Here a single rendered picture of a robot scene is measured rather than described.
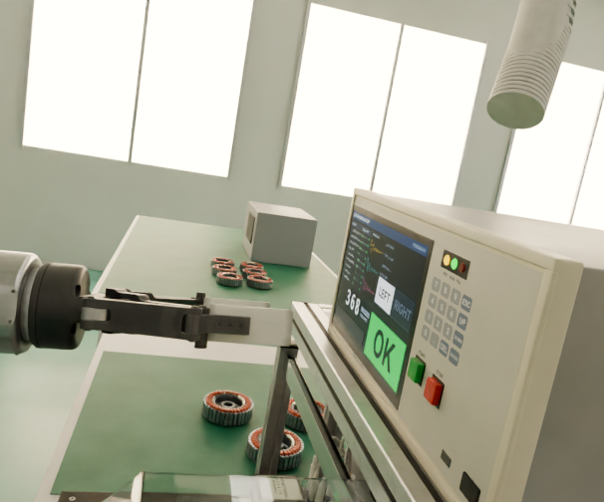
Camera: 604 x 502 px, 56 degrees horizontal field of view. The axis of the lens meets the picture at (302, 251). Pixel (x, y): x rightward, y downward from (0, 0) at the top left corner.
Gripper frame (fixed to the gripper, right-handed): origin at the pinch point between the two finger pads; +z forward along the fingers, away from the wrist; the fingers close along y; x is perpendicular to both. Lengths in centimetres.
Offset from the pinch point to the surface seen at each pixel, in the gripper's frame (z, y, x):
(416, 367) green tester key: 13.0, 5.5, -2.8
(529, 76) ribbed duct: 79, -85, 66
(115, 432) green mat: -19, -65, -29
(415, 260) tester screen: 13.7, 1.7, 6.9
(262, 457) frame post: 6.9, -39.8, -25.0
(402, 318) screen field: 13.5, 0.1, 1.2
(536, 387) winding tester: 14.9, 20.2, -1.7
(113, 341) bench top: -27, -112, -16
